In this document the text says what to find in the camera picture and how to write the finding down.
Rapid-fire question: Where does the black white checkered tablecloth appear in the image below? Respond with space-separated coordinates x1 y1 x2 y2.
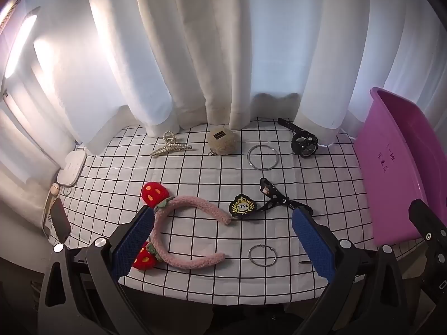
47 117 381 304

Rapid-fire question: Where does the purple plastic bin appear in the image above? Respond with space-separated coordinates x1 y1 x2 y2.
353 87 447 247

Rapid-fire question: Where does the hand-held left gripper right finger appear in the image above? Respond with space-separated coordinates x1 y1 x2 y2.
291 207 409 335

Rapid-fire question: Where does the black wrist watch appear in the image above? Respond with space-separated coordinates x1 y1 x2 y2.
277 118 319 158

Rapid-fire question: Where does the small metal ring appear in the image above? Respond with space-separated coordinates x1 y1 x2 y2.
248 243 278 267

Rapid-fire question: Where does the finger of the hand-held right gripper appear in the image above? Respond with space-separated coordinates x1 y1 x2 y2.
408 198 447 242

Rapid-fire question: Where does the pink strawberry plush headband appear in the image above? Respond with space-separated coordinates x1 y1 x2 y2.
132 181 233 271

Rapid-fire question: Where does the pearl hair claw clip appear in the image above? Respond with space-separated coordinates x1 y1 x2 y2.
150 131 194 157

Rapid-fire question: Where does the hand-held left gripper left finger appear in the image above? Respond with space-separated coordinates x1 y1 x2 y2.
38 204 156 335

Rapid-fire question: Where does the white curtain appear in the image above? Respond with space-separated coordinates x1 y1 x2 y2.
0 0 447 196

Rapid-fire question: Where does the white power strip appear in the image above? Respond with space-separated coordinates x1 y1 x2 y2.
57 150 88 186

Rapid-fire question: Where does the large metal bangle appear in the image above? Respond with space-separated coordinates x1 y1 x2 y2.
247 144 279 172

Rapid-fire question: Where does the black badge hair bow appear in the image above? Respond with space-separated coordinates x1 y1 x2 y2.
229 177 313 219

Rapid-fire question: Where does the beige plush pouch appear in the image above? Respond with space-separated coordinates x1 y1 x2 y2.
207 128 237 157

